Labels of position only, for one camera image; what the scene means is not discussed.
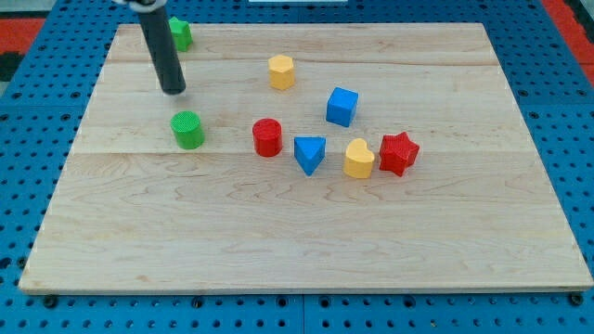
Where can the green star block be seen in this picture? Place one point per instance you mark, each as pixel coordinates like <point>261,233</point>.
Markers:
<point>181,33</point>

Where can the red cylinder block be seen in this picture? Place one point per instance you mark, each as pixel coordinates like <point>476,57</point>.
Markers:
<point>267,137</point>

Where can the white rod mount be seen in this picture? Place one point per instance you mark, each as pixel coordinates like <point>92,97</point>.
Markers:
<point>141,5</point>

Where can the light wooden board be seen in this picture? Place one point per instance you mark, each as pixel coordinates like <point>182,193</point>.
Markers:
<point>133,213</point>

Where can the yellow heart block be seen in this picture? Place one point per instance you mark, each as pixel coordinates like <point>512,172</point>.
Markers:
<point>358,159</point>

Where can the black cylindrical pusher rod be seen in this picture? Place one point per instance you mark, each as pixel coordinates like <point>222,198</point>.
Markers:
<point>158,36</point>

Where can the green cylinder block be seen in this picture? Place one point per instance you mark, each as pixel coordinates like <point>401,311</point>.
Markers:
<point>186,126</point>

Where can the blue triangle block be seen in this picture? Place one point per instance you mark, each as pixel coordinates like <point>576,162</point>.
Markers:
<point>309,151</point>

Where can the yellow hexagon block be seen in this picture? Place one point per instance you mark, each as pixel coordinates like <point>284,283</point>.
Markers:
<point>281,72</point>

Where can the red star block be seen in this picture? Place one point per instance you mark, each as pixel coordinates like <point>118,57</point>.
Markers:
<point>397,153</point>

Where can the blue cube block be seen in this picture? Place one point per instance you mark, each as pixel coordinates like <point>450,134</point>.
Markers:
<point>341,106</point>

